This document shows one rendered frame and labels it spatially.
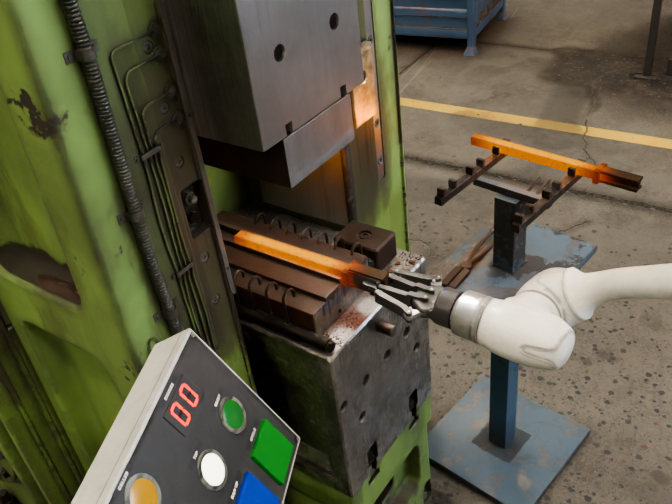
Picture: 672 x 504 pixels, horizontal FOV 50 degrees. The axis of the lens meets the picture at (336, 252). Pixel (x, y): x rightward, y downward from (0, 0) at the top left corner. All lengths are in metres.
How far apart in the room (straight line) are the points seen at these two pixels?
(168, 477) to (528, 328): 0.65
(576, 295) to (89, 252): 0.85
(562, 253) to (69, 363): 1.25
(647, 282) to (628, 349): 1.54
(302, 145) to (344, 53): 0.18
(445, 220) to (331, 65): 2.19
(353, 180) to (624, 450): 1.29
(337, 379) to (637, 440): 1.30
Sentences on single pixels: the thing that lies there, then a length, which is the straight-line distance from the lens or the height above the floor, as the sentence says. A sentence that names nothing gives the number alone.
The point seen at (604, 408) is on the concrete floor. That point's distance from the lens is 2.60.
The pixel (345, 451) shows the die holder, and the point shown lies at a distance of 1.63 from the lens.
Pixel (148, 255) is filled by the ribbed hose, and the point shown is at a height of 1.24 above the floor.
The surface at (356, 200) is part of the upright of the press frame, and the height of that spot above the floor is 1.00.
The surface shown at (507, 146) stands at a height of 1.00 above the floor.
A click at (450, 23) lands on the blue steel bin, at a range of 5.23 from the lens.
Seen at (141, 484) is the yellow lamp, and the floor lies 1.17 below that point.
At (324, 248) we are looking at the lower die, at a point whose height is 0.99.
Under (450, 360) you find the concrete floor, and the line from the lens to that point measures 2.70.
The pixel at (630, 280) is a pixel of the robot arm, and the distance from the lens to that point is 1.32.
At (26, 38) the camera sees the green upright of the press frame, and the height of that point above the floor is 1.63.
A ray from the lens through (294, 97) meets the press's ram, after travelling 1.22.
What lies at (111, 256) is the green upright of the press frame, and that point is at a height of 1.27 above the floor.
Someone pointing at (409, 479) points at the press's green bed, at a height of 0.16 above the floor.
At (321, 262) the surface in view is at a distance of 1.51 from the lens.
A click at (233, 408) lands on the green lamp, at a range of 1.13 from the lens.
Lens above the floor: 1.90
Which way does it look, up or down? 36 degrees down
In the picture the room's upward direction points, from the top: 8 degrees counter-clockwise
